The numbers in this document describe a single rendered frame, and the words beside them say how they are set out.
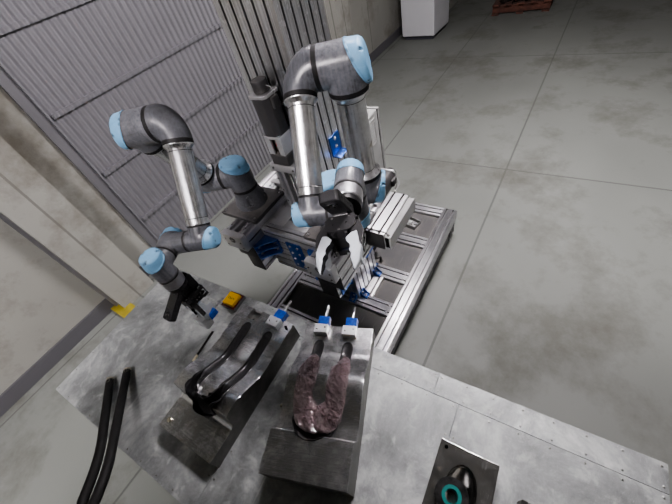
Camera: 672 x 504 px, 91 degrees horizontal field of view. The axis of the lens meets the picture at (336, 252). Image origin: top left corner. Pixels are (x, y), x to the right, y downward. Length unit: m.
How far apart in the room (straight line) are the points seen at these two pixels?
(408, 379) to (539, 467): 0.41
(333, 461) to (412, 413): 0.29
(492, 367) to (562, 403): 0.34
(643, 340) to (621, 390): 0.34
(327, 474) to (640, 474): 0.80
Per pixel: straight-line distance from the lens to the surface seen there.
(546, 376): 2.18
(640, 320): 2.52
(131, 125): 1.26
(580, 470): 1.22
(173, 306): 1.30
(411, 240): 2.34
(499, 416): 1.21
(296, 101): 0.98
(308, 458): 1.09
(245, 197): 1.57
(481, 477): 1.09
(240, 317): 1.41
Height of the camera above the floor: 1.94
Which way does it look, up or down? 47 degrees down
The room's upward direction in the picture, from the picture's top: 18 degrees counter-clockwise
